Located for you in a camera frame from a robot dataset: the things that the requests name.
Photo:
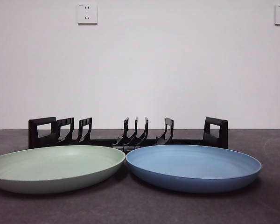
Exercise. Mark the light blue round plate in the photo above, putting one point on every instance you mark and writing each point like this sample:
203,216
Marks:
191,165

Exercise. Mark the pale green round plate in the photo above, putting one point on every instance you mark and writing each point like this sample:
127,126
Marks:
56,164

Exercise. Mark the black plastic plate rack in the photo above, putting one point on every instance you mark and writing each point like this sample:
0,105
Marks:
100,142

